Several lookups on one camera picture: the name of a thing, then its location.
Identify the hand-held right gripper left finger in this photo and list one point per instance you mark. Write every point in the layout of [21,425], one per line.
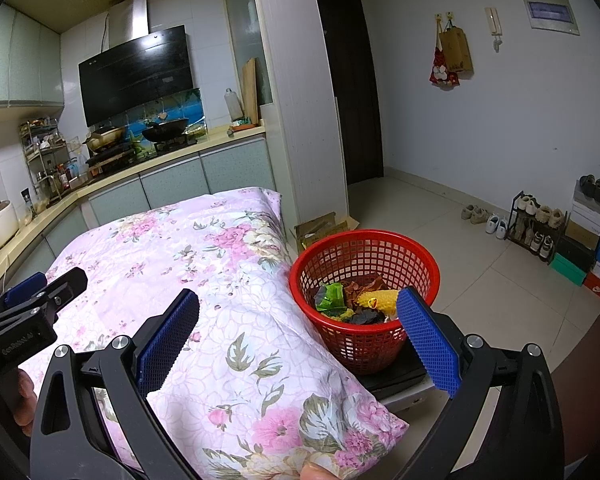
[167,340]

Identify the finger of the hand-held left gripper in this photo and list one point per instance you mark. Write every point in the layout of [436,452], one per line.
[70,280]
[25,287]

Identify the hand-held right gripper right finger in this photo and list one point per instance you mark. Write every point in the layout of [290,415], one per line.
[427,345]

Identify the black orange paper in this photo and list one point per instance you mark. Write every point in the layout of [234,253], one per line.
[370,318]

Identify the green wrapper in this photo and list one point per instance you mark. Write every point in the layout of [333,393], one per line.
[332,297]

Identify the red plastic mesh basket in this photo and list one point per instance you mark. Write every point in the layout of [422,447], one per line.
[360,255]

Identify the person's left hand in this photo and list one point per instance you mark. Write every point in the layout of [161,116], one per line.
[25,395]

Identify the person's right hand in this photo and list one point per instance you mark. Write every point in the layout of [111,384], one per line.
[316,471]

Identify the black grey flat platform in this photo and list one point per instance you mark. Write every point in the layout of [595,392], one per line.
[405,372]

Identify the dark lidded glass jar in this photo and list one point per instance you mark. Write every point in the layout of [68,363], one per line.
[26,206]

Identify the pink floral blanket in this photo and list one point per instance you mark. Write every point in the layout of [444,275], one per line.
[180,240]

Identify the metal spice rack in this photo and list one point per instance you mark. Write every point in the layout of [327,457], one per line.
[47,160]

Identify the white shoe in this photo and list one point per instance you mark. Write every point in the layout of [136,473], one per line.
[492,224]
[501,229]

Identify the pale green lower cabinets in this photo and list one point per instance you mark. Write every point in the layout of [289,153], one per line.
[170,185]

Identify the pale green cabinets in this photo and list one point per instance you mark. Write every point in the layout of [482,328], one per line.
[20,60]
[170,185]

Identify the beige slipper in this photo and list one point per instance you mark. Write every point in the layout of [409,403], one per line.
[469,211]
[480,216]

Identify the golden frying pan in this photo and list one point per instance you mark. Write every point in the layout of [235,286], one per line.
[105,139]

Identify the black shoe rack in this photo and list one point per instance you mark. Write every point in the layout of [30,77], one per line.
[535,230]

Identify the open cardboard box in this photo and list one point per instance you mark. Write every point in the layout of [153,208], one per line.
[320,227]

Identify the black gas stove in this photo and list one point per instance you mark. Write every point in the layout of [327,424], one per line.
[175,147]

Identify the black wok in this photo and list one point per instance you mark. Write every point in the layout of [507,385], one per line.
[165,131]

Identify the stack of shoe boxes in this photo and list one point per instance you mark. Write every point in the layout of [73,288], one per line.
[587,245]

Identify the blue foil backsplash sheet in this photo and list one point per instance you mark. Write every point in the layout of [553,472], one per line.
[185,107]

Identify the black range hood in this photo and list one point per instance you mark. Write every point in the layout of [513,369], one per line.
[135,75]

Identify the pale green upper cabinets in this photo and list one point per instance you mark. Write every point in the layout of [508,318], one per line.
[20,60]

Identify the dark shoes pair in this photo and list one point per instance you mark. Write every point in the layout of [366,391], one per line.
[592,189]

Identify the translucent plastic bottle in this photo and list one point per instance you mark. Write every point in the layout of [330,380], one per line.
[233,106]

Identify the wooden cutting board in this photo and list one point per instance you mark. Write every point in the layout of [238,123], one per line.
[250,90]

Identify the red floral cloth bag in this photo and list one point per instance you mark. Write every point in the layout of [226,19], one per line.
[441,76]

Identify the dark wooden door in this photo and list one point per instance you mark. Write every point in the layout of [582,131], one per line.
[352,85]

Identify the wall electrical panel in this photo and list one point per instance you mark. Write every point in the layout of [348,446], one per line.
[550,12]

